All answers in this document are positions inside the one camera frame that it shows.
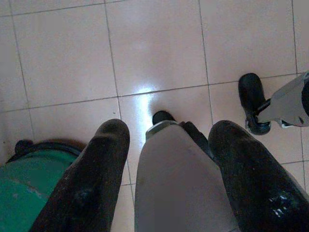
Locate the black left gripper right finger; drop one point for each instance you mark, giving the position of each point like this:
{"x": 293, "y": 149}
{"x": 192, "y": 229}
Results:
{"x": 256, "y": 188}

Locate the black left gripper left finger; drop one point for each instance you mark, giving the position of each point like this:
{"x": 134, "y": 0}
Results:
{"x": 91, "y": 181}

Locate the green round container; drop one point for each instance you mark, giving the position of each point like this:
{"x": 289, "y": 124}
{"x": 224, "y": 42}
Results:
{"x": 24, "y": 188}

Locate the grey robot left leg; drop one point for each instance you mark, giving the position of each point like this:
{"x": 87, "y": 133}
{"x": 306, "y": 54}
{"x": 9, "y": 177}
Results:
{"x": 178, "y": 181}

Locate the grey robot leg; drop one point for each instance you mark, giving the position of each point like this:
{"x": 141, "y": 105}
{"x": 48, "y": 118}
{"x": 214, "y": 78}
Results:
{"x": 287, "y": 104}
{"x": 178, "y": 181}

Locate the grey robot right leg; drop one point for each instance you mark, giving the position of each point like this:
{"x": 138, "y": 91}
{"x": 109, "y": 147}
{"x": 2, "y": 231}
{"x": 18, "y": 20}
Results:
{"x": 287, "y": 104}

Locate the black robot right foot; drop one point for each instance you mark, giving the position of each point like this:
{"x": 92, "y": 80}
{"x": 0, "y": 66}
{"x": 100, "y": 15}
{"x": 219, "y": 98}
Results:
{"x": 251, "y": 96}

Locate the black robot foot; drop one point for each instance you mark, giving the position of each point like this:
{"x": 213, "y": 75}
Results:
{"x": 163, "y": 117}
{"x": 251, "y": 96}

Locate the black robot left foot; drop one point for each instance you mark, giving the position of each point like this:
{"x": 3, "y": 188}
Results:
{"x": 163, "y": 117}

